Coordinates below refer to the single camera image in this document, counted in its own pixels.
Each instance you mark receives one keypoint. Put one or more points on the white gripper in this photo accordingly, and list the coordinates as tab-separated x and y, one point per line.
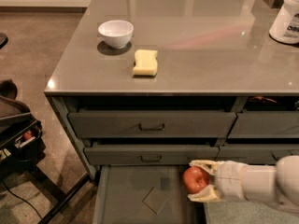
230	180

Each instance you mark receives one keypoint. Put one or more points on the red apple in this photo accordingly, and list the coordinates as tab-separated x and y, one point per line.
195	179

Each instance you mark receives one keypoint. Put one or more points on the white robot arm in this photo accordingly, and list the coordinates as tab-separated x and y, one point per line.
275	186

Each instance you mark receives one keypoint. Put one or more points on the grey middle right drawer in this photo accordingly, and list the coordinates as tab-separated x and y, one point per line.
257	154

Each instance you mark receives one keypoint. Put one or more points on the grey middle left drawer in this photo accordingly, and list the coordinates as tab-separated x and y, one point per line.
148	154

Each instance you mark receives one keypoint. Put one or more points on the grey top right drawer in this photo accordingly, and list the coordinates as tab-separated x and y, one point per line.
266	124

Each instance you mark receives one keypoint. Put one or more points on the grey open bottom drawer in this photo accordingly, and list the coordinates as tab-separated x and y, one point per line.
121	191

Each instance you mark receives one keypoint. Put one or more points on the grey cabinet counter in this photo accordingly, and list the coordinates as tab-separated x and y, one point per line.
213	55

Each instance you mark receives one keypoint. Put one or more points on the grey top left drawer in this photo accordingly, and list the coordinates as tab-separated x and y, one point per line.
151	124

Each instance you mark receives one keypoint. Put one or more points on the grey square tile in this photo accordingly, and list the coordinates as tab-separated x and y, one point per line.
156	199

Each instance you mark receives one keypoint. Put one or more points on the yellow sponge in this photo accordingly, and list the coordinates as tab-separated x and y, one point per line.
145	63

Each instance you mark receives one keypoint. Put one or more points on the white plastic canister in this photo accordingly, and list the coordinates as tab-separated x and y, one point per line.
285	28

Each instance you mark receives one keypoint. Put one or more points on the white ceramic bowl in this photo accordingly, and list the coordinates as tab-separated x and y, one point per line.
117	33

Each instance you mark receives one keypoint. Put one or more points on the black cart with items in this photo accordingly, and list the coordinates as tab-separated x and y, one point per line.
21	148

